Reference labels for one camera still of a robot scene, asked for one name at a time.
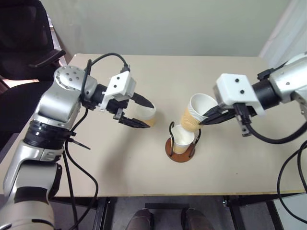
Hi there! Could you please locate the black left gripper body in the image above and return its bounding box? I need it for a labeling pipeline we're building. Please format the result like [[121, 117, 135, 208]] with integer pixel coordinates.
[[106, 96, 130, 121]]

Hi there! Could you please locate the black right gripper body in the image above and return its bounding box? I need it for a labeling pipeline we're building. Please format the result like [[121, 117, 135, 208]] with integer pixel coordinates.
[[213, 102, 256, 119]]

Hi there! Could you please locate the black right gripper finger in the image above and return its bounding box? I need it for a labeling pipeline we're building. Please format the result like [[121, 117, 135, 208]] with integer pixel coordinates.
[[202, 105, 223, 119], [200, 112, 238, 127]]

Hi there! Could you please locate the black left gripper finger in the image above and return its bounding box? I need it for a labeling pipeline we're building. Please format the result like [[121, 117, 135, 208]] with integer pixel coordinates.
[[130, 92, 155, 109], [118, 115, 151, 129]]

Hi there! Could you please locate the brown ribbed paper cup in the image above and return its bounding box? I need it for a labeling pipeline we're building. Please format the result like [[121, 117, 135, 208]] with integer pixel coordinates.
[[170, 125, 195, 155], [132, 104, 158, 128], [180, 93, 218, 133]]

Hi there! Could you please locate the dark rounded shape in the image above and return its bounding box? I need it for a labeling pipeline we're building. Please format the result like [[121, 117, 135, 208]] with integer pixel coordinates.
[[186, 207, 214, 230], [126, 207, 154, 230]]

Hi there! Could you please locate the white curtain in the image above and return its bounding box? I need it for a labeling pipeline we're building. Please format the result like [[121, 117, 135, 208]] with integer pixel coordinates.
[[258, 0, 307, 70]]

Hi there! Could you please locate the white cabinet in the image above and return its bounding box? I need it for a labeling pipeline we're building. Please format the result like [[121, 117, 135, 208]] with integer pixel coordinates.
[[273, 192, 307, 230]]

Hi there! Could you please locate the black office chair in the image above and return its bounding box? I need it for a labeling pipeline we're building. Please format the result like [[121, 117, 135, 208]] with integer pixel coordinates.
[[0, 0, 67, 147]]

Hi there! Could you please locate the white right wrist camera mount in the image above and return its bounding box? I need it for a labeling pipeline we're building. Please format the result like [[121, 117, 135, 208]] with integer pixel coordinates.
[[215, 73, 266, 117]]

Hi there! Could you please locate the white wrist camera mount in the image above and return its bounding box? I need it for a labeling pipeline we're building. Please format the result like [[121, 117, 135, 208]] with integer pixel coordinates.
[[215, 73, 266, 117], [99, 71, 137, 112]]

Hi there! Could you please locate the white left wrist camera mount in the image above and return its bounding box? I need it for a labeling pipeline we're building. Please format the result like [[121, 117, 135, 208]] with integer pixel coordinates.
[[99, 71, 137, 112]]

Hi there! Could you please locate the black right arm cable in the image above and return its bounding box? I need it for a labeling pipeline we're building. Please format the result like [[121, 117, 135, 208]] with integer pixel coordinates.
[[235, 102, 307, 222]]

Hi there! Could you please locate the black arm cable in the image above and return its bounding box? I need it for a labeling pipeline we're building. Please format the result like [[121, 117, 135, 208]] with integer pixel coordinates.
[[62, 53, 131, 230], [235, 102, 307, 222]]

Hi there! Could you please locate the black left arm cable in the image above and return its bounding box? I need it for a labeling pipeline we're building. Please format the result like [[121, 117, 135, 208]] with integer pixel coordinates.
[[62, 53, 131, 230]]

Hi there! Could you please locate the black cable tie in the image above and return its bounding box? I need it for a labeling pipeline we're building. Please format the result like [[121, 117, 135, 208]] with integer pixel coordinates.
[[68, 138, 92, 150]]

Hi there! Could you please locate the black wire cup holder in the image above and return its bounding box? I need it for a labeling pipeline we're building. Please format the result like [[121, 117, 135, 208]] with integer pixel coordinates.
[[165, 121, 202, 163]]

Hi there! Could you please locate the black table frame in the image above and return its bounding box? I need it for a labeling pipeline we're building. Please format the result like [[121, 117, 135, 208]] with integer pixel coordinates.
[[50, 195, 280, 230]]

